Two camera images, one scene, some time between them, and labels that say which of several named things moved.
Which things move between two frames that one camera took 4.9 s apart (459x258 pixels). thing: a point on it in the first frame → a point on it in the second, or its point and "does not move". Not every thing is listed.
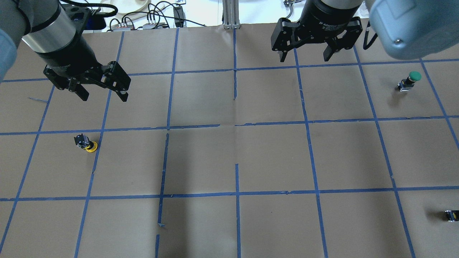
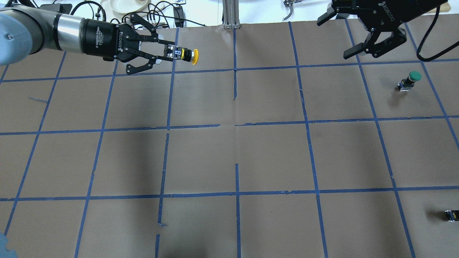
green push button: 405,84 does not move
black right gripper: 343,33 → 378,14
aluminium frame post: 231,11 does not move
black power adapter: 179,13 does not move
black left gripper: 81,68 → 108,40
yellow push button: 83,141 → 179,52
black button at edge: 453,215 does not move
